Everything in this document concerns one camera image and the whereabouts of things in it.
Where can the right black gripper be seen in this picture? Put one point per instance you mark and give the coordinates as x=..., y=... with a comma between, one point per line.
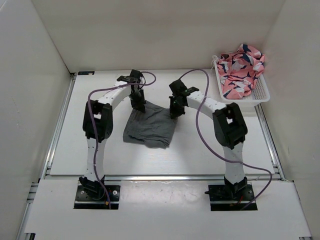
x=173, y=112

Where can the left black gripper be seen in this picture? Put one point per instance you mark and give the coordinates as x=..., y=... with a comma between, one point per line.
x=139, y=105

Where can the grey shorts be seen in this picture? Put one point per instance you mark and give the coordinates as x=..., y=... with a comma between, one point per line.
x=153, y=128

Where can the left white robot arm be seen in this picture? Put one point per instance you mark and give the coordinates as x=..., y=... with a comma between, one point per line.
x=98, y=126

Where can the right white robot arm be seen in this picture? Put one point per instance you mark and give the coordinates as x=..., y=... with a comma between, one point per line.
x=229, y=125

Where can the pink patterned shorts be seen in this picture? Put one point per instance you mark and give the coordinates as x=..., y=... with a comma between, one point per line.
x=239, y=71

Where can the black corner label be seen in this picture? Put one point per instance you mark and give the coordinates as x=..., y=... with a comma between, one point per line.
x=85, y=73

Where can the white plastic basket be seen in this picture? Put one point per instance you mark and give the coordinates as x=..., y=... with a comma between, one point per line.
x=260, y=94

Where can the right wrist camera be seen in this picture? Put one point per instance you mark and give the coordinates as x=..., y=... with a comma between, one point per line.
x=178, y=88

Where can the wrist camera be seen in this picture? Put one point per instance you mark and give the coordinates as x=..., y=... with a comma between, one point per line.
x=178, y=88
x=137, y=75

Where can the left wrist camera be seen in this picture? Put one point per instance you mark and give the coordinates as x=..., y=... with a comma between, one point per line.
x=137, y=75

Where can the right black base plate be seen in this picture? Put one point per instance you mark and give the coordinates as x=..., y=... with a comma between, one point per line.
x=222, y=201

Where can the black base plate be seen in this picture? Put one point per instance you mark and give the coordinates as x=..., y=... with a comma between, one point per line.
x=86, y=202
x=222, y=201

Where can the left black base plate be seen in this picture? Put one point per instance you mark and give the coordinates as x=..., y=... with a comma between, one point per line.
x=86, y=202

